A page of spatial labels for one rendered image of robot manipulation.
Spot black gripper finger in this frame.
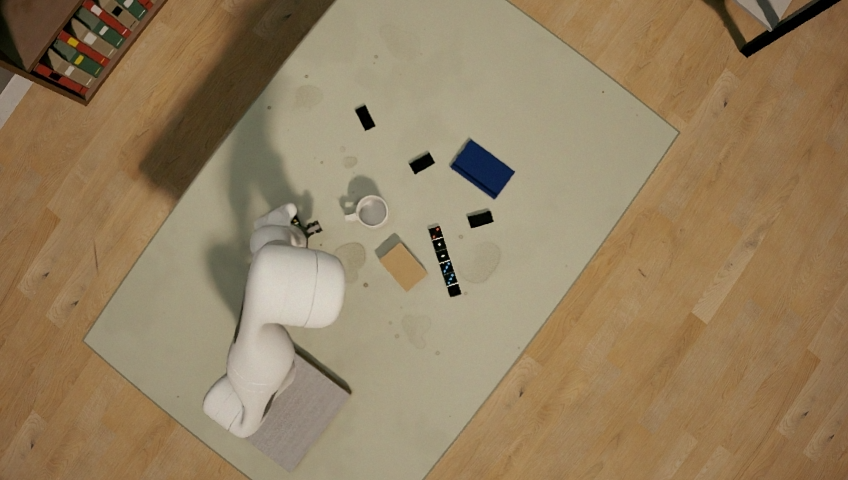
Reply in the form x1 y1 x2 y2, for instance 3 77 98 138
306 221 323 235

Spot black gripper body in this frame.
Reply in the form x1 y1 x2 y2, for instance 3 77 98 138
291 223 311 248

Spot white mug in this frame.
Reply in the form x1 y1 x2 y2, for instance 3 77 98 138
345 195 390 229

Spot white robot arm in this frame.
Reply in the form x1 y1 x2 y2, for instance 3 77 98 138
203 203 346 438

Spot dark blue rectangular block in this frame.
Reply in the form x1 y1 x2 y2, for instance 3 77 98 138
450 139 515 200

